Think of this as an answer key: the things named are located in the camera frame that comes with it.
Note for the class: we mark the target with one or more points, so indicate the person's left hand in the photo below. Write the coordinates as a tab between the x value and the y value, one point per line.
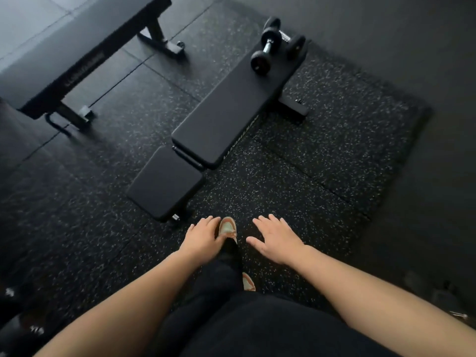
200	241

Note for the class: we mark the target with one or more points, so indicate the dark dumbbell with white print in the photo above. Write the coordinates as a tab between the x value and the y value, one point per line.
26	336
9	295

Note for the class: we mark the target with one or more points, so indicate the person's left little finger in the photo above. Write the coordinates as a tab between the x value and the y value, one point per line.
191	229

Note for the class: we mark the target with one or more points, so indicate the person's right little finger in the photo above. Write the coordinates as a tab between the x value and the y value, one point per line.
287	226

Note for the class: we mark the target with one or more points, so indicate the person's left forearm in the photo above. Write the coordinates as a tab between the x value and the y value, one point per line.
126	312

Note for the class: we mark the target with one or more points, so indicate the black trousers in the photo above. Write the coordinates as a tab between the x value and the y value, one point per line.
219	278

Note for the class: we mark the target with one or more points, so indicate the person's right thumb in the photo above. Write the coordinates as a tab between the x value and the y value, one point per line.
254	243

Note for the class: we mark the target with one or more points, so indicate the person's right middle finger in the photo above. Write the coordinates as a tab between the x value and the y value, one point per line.
267	222

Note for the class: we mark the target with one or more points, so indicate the dark gym equipment with metal pin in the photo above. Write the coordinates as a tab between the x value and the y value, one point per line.
438	297

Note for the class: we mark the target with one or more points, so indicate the person's right forearm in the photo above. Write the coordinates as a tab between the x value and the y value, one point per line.
379	301

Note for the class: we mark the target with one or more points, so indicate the person's right hand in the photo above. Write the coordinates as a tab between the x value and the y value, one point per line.
280	243

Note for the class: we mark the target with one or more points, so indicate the person's left middle finger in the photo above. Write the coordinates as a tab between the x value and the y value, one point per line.
209	220

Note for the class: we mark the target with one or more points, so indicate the black adjustable weight bench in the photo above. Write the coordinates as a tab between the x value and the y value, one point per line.
227	104

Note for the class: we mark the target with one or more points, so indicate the black flat weight bench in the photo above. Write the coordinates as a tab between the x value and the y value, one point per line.
74	51

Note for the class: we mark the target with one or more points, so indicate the tan and teal shoe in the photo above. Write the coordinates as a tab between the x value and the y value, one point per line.
248	281
227	228

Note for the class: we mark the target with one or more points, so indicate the black shirt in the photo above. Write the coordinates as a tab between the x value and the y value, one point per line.
282	327

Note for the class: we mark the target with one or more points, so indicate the person's left thumb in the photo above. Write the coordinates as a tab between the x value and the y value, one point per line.
220	239

